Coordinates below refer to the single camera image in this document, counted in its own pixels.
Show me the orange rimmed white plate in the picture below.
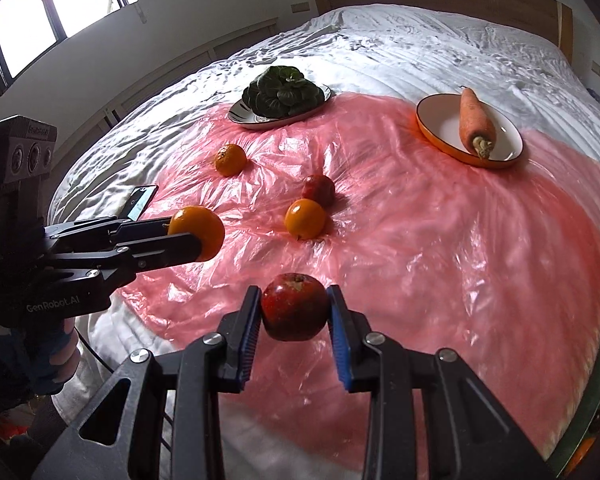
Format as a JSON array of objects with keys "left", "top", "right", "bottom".
[{"left": 415, "top": 88, "right": 524, "bottom": 169}]

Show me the silver metal plate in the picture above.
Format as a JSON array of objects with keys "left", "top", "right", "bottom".
[{"left": 226, "top": 84, "right": 334, "bottom": 130}]

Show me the dark green leafy vegetable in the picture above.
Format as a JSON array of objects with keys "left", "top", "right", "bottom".
[{"left": 248, "top": 65, "right": 318, "bottom": 105}]

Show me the carrot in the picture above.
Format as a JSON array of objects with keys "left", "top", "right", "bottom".
[{"left": 458, "top": 87, "right": 498, "bottom": 159}]

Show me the pink plastic sheet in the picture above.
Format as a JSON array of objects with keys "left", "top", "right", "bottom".
[{"left": 121, "top": 93, "right": 600, "bottom": 454}]

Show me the black camera box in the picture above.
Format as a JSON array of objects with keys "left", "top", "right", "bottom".
[{"left": 0, "top": 115, "right": 57, "bottom": 234}]

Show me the smartphone with red case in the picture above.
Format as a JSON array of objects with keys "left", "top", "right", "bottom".
[{"left": 120, "top": 184, "right": 159, "bottom": 221}]

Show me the small orange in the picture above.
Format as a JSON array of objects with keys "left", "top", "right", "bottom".
[
  {"left": 213, "top": 144, "right": 248, "bottom": 177},
  {"left": 284, "top": 198, "right": 327, "bottom": 240},
  {"left": 168, "top": 206, "right": 225, "bottom": 262}
]

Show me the left hand blue white glove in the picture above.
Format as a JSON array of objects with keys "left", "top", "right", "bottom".
[{"left": 0, "top": 318, "right": 81, "bottom": 404}]

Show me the red apple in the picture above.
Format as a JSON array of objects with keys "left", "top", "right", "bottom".
[
  {"left": 301, "top": 174, "right": 336, "bottom": 209},
  {"left": 261, "top": 273, "right": 330, "bottom": 341}
]

